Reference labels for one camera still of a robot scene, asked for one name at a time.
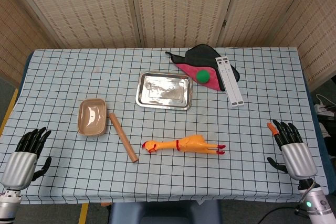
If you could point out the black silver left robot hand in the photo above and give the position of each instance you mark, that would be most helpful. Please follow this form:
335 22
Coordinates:
21 165

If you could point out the wooden rolling pin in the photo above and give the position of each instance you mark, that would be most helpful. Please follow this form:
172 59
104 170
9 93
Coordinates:
123 137

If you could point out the woven folding screen panel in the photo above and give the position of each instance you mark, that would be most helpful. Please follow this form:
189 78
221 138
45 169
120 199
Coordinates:
183 6
78 6
262 6
15 37
315 37

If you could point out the blue checkered tablecloth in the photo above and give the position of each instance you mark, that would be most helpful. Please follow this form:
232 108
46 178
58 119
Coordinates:
65 77

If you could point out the yellow rubber chicken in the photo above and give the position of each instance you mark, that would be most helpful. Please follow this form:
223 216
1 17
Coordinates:
189 143

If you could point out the green ball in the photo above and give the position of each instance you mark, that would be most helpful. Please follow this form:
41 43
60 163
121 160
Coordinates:
203 76

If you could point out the stainless steel tray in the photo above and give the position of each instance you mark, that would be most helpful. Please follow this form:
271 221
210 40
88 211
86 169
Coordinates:
164 90

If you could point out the pink and black cloth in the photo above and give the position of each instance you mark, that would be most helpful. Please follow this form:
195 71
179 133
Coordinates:
199 60

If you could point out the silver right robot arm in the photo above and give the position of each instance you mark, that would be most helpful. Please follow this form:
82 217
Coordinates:
315 203

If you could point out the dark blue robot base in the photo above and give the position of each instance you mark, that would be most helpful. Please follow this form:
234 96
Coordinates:
165 212

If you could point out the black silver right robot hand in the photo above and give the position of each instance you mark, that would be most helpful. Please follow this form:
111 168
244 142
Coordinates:
299 159

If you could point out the beige rectangular bowl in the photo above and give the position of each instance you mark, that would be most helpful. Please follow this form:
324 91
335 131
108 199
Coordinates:
92 116

